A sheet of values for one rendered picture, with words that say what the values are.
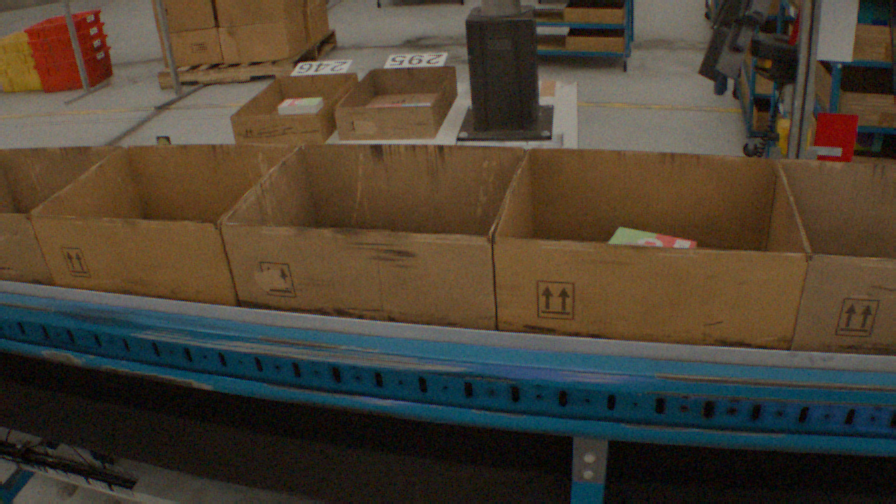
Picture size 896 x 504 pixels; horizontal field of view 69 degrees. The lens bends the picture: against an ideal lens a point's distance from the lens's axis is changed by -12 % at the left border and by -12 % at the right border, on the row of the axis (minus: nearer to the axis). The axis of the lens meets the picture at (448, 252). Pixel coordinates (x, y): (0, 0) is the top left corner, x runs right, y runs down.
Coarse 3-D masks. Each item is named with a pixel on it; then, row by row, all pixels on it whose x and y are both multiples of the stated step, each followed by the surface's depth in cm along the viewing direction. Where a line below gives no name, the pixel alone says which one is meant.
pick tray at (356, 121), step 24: (384, 72) 233; (408, 72) 232; (432, 72) 231; (360, 96) 223; (384, 96) 236; (408, 96) 233; (432, 96) 231; (456, 96) 230; (336, 120) 204; (360, 120) 202; (384, 120) 201; (408, 120) 200; (432, 120) 199
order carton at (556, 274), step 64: (512, 192) 102; (576, 192) 116; (640, 192) 113; (704, 192) 110; (768, 192) 107; (512, 256) 91; (576, 256) 89; (640, 256) 87; (704, 256) 84; (768, 256) 82; (512, 320) 96; (576, 320) 94; (640, 320) 91; (704, 320) 89; (768, 320) 87
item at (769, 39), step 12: (756, 36) 153; (768, 36) 152; (780, 36) 152; (756, 48) 152; (768, 48) 151; (780, 48) 150; (792, 48) 150; (768, 60) 155; (780, 60) 152; (792, 60) 151; (768, 72) 157; (780, 72) 154
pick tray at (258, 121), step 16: (288, 80) 237; (304, 80) 236; (320, 80) 235; (336, 80) 234; (352, 80) 227; (256, 96) 222; (272, 96) 233; (288, 96) 240; (304, 96) 239; (320, 96) 238; (336, 96) 214; (240, 112) 212; (256, 112) 222; (272, 112) 233; (320, 112) 202; (240, 128) 207; (256, 128) 206; (272, 128) 205; (288, 128) 204; (304, 128) 203; (320, 128) 203; (336, 128) 215; (304, 144) 206
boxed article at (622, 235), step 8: (616, 232) 115; (624, 232) 115; (632, 232) 115; (640, 232) 114; (648, 232) 114; (616, 240) 113; (624, 240) 113; (632, 240) 112; (640, 240) 112; (648, 240) 112; (656, 240) 112; (664, 240) 112; (672, 240) 111; (680, 240) 111; (688, 240) 111
